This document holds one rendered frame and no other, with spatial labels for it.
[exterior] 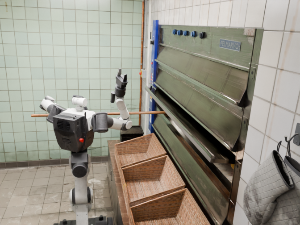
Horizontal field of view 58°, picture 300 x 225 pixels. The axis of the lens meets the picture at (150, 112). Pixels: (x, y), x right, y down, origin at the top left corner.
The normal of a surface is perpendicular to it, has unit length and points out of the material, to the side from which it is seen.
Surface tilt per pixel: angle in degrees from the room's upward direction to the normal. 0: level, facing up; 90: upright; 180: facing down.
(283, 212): 94
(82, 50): 90
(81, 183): 79
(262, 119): 90
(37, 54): 90
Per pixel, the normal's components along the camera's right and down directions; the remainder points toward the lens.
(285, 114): -0.97, 0.03
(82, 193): 0.22, -0.12
